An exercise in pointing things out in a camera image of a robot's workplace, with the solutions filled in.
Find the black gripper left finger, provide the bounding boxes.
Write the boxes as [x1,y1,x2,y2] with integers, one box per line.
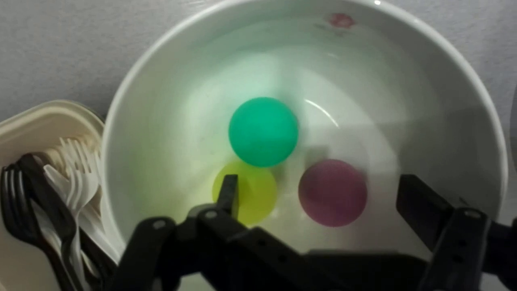
[106,174,301,291]

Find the purple ball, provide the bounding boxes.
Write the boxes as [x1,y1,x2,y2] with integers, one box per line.
[298,158,366,228]

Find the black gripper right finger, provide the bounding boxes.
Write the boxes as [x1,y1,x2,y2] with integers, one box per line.
[395,174,517,291]

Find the beige cutlery tray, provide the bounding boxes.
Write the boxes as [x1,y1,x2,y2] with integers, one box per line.
[0,100,103,291]

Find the green ball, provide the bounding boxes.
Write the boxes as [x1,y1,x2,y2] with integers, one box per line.
[227,97,298,168]

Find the yellow ball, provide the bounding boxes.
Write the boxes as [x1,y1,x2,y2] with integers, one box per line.
[211,161,277,226]

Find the white ceramic bowl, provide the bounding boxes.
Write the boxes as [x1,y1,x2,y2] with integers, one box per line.
[101,0,507,257]

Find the white plastic forks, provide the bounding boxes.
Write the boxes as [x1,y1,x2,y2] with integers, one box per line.
[35,137,119,291]

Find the black plastic forks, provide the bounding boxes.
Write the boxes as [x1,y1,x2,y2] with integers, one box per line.
[1,153,114,291]

